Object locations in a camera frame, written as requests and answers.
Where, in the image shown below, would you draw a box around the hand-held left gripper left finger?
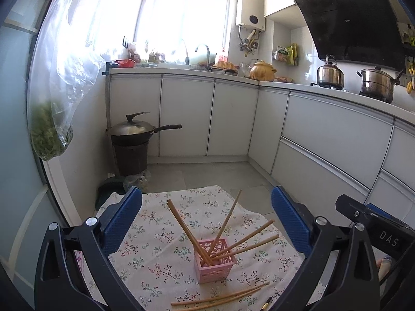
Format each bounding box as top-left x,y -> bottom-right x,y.
34,186 -> 143,311

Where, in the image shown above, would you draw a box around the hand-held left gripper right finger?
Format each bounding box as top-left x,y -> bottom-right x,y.
271,186 -> 380,311

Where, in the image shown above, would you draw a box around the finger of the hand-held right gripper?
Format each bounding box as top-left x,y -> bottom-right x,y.
366,202 -> 415,231
335,194 -> 377,231

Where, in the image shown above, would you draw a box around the bunch of wooden chopsticks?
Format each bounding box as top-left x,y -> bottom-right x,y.
166,189 -> 280,266

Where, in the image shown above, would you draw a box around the pink plastic utensil holder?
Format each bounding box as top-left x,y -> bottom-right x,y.
194,238 -> 237,284

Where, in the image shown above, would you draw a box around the curved wooden chopstick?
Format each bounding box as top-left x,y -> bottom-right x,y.
171,282 -> 270,306
180,287 -> 264,311

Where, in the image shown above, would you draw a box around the person's right hand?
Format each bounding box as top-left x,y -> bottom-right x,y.
376,256 -> 396,284

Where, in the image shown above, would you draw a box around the white cabinet drawer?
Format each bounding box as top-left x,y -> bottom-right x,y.
279,91 -> 395,191
270,137 -> 372,201
379,118 -> 415,177
370,168 -> 415,222

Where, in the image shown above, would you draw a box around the floral tablecloth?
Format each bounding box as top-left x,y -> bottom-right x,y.
74,185 -> 328,311

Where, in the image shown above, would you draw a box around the crumpled clear plastic bag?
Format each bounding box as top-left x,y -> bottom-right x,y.
123,169 -> 151,193

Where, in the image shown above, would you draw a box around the brown bin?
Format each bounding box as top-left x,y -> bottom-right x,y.
111,138 -> 150,177

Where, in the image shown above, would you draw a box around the dark wok lid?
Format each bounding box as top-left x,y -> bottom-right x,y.
107,112 -> 151,137

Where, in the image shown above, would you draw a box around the white cabinet door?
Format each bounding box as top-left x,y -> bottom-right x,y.
248,87 -> 290,176
108,73 -> 163,158
160,74 -> 215,158
207,79 -> 260,157

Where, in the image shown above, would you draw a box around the black wok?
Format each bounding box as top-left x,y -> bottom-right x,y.
106,112 -> 183,145

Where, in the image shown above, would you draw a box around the plastic bag of greens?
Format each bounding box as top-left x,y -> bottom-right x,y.
29,0 -> 106,162

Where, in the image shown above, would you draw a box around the steel steamer pot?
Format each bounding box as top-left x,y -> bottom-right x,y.
357,66 -> 404,103

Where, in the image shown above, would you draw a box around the steel kettle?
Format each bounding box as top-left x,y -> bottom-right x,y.
316,55 -> 345,89

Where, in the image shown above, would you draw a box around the white kitchen countertop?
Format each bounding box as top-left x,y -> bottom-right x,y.
108,63 -> 415,122

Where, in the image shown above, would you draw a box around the yellow clay pot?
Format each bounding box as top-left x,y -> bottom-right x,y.
249,60 -> 278,81

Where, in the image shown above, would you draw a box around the frosted glass door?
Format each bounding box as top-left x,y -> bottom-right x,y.
0,0 -> 65,299

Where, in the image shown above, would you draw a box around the brown woven basket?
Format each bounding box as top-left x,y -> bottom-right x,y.
211,60 -> 237,73

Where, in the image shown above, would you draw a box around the row of windowsill jars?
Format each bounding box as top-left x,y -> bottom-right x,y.
130,40 -> 166,63

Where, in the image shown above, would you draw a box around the black range hood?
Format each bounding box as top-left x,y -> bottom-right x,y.
294,0 -> 406,63

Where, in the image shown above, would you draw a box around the chrome faucet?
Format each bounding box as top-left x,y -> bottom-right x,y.
195,43 -> 211,67

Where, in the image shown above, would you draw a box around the water heater pipes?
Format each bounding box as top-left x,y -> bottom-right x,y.
238,26 -> 260,52

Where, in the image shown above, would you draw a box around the kitchen window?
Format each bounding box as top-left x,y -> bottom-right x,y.
134,0 -> 234,65

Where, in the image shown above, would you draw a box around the white water heater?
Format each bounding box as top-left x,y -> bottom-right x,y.
236,0 -> 266,28

